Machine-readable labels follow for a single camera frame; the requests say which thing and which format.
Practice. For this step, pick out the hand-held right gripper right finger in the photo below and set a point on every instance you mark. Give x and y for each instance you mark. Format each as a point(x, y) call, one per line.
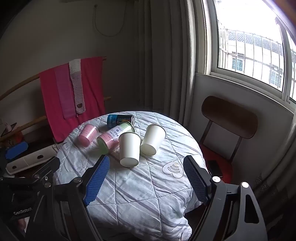
point(196, 182)

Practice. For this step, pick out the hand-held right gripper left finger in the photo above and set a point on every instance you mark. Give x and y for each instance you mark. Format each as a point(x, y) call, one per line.
point(96, 182)

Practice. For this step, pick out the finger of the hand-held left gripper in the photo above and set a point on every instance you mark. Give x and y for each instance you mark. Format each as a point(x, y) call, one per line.
point(49, 167)
point(16, 150)

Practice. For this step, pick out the white paper cup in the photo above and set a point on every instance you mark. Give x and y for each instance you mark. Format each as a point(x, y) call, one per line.
point(129, 149)
point(153, 139)

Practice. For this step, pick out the pink plastic cup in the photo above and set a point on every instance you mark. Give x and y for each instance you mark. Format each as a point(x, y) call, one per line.
point(87, 135)

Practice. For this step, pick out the white power strip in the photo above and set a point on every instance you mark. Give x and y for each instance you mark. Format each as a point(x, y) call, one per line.
point(32, 158)

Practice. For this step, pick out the black phone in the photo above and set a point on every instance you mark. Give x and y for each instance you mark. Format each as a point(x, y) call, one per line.
point(214, 168)

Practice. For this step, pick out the red chair cushion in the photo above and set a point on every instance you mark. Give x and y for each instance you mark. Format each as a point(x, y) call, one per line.
point(219, 157)

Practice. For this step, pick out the pink and green canister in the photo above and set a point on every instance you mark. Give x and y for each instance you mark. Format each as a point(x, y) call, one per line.
point(110, 138)

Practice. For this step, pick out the striped quilted table cover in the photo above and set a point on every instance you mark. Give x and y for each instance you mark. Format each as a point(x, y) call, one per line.
point(143, 192)

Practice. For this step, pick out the dark blue can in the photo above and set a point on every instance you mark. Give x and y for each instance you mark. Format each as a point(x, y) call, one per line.
point(118, 120)

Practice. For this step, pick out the wooden towel rack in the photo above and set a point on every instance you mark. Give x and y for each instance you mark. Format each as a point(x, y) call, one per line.
point(23, 82)

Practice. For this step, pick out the brown wooden chair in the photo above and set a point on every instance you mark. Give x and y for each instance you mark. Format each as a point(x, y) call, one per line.
point(229, 117)

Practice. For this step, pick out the light pink cloth strip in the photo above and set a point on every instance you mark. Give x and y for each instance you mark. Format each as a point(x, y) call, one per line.
point(65, 92)

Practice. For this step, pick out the pink towel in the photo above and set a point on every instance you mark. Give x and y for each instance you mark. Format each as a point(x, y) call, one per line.
point(92, 88)

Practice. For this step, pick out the grey curtain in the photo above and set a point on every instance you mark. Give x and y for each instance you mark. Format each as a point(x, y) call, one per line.
point(161, 58)

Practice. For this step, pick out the white framed window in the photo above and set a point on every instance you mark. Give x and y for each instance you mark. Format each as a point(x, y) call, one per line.
point(249, 46)

